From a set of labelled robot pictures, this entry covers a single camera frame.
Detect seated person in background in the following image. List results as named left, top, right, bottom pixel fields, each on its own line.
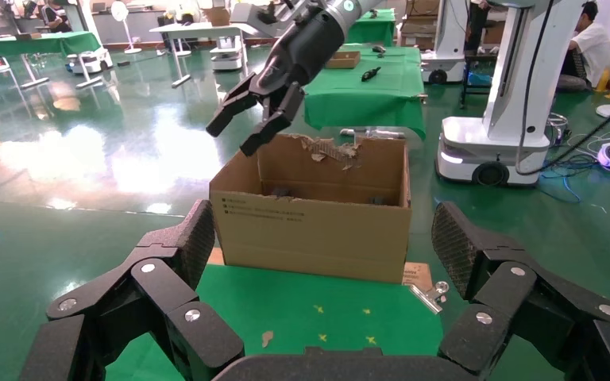
left=41, top=0, right=73, bottom=33

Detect seated person in white shirt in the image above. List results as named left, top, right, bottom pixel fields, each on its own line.
left=556, top=0, right=610, bottom=94

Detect long green-clothed table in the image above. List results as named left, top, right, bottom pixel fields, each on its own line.
left=0, top=30, right=102, bottom=59

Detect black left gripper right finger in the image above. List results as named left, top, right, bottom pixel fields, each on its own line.
left=430, top=201, right=610, bottom=381

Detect green-clothed background table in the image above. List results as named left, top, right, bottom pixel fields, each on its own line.
left=303, top=44, right=428, bottom=140

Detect brown box on table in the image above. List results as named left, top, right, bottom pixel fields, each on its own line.
left=202, top=6, right=233, bottom=27

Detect low white robot base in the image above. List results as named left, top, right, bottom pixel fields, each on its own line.
left=64, top=47, right=114, bottom=75

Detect green table cloth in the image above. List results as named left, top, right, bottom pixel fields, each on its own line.
left=103, top=263, right=446, bottom=381

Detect blue floor cable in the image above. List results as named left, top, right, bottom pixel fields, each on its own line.
left=539, top=160, right=584, bottom=205

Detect stacked brown cartons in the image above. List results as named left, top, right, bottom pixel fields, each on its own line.
left=398, top=0, right=442, bottom=51

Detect shallow cardboard box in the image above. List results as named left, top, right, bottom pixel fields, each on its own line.
left=325, top=50, right=362, bottom=71

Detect silver binder clip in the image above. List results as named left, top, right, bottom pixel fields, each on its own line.
left=409, top=280, right=450, bottom=316

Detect large open cardboard carton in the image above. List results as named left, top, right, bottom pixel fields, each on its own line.
left=208, top=132, right=413, bottom=286

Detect black stool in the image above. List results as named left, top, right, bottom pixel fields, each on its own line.
left=460, top=49, right=491, bottom=110

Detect thin black cable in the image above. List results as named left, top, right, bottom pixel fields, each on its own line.
left=514, top=0, right=610, bottom=177

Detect white standing fan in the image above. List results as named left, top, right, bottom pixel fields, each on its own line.
left=109, top=1, right=143, bottom=56

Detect large white wheeled robot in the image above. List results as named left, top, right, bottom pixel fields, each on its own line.
left=434, top=0, right=586, bottom=187

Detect white work table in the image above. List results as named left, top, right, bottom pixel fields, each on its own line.
left=149, top=20, right=256, bottom=89

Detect white metal table frame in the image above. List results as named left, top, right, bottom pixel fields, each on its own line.
left=338, top=127, right=407, bottom=141

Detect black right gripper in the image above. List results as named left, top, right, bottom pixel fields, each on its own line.
left=206, top=9, right=346, bottom=158

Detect standing person in dark clothes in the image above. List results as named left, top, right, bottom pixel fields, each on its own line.
left=465, top=0, right=490, bottom=54

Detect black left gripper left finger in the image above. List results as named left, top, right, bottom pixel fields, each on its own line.
left=19, top=198, right=245, bottom=381

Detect white robot with column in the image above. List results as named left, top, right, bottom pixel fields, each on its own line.
left=420, top=0, right=466, bottom=85

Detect distant green-clothed table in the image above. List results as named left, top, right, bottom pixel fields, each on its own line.
left=346, top=7, right=396, bottom=46

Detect small white robot base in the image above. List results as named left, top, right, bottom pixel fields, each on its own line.
left=209, top=35, right=248, bottom=72

